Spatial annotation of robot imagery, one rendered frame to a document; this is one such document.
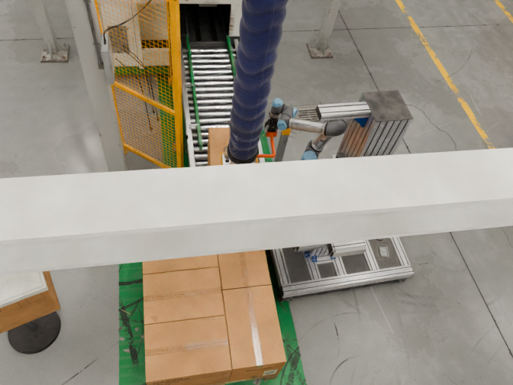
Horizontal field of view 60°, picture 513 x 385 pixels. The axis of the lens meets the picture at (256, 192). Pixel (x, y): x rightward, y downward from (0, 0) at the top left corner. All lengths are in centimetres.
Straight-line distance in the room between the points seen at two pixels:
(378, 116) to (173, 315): 203
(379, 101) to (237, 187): 227
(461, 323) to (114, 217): 428
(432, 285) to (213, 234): 412
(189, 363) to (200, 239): 273
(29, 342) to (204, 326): 148
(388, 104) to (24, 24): 516
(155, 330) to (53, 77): 356
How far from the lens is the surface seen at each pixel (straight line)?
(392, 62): 676
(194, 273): 363
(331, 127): 317
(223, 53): 540
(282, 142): 408
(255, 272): 366
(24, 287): 326
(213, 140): 385
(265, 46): 252
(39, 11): 593
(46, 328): 420
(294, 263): 413
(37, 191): 69
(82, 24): 333
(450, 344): 459
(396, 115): 284
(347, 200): 68
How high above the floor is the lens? 386
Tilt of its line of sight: 55 degrees down
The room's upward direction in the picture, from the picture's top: 12 degrees clockwise
